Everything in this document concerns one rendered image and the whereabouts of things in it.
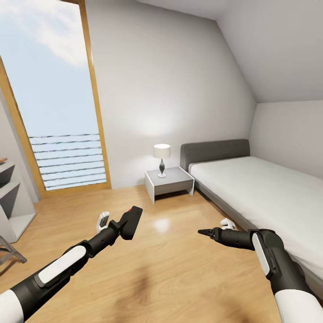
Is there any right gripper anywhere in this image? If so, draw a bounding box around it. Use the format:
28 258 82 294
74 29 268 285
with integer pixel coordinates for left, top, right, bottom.
198 227 241 249

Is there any digital camera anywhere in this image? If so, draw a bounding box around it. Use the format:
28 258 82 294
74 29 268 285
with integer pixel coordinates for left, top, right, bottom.
119 206 143 240

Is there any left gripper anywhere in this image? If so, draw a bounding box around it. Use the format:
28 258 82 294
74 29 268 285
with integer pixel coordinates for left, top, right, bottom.
96 219 127 249

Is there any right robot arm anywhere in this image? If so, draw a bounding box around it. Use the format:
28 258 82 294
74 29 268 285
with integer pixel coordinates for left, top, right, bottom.
198 218 323 323

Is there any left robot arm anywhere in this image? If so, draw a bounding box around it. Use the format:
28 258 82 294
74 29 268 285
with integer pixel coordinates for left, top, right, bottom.
0 212 127 323

